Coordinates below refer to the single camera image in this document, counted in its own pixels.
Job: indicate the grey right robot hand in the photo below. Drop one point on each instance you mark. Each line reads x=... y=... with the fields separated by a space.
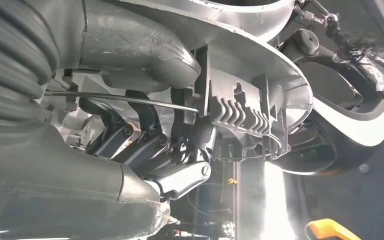
x=62 y=185

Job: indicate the black white robot body shell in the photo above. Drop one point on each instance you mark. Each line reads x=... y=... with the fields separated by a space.
x=344 y=126

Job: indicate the safety tether with metal swivel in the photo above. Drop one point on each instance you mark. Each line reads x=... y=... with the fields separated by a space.
x=329 y=20

